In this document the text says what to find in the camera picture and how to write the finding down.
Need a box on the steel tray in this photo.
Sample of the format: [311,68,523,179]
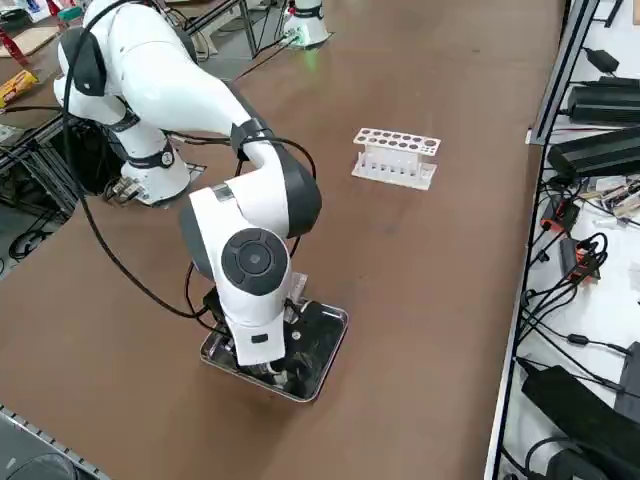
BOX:
[199,298,350,403]

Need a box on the white test tube rack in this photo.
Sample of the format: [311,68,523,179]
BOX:
[349,127,443,190]

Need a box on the black and orange device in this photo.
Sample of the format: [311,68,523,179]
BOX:
[541,198,582,235]
[558,237,609,284]

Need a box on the large black power brick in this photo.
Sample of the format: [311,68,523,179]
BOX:
[519,364,640,480]

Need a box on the yellow packet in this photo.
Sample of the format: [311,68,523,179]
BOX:
[0,69,40,107]

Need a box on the brown cardboard sheet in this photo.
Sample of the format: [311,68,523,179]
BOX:
[0,24,62,59]

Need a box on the long black power brick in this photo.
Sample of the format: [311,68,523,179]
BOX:
[567,84,640,126]
[547,127,640,177]

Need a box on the small black power adapter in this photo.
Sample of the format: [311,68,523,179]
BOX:
[583,47,621,75]

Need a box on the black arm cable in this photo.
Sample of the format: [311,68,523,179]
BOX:
[62,0,319,321]

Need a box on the grey ridged rail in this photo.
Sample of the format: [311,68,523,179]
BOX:
[0,403,112,480]

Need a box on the black metal frame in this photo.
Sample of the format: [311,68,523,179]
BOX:
[0,118,126,227]

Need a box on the aluminium profile rail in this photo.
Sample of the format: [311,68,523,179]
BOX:
[528,0,601,146]

